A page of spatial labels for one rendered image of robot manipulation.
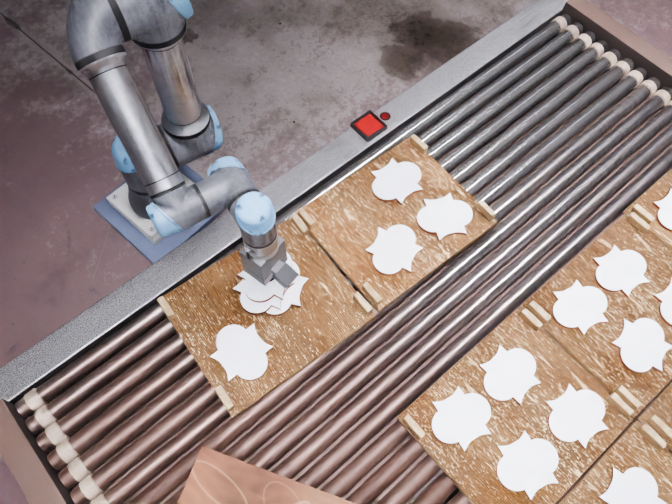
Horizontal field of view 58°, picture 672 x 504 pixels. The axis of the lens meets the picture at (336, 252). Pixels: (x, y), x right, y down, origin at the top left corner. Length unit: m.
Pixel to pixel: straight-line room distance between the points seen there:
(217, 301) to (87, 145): 1.71
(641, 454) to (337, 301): 0.76
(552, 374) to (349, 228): 0.61
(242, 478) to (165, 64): 0.86
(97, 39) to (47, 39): 2.39
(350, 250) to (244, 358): 0.38
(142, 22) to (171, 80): 0.18
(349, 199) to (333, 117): 1.40
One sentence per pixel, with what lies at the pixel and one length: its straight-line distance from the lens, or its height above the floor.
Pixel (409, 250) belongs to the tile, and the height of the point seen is 0.95.
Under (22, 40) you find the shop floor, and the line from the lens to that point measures 3.66.
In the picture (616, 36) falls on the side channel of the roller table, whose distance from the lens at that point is 2.17.
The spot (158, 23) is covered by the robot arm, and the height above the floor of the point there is 1.48.
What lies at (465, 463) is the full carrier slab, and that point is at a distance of 1.42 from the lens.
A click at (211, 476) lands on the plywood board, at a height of 1.04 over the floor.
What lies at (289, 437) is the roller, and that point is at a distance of 1.42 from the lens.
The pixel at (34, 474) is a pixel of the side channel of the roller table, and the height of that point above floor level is 0.95.
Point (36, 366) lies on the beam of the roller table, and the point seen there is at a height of 0.92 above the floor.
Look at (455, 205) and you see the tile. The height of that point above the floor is 0.95.
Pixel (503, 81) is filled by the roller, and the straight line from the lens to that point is 1.97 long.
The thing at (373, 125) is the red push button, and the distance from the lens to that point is 1.77.
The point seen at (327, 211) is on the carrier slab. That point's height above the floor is 0.94.
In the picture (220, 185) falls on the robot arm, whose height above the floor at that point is 1.28.
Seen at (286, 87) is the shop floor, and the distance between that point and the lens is 3.11.
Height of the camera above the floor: 2.32
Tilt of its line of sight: 63 degrees down
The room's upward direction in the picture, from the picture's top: 2 degrees clockwise
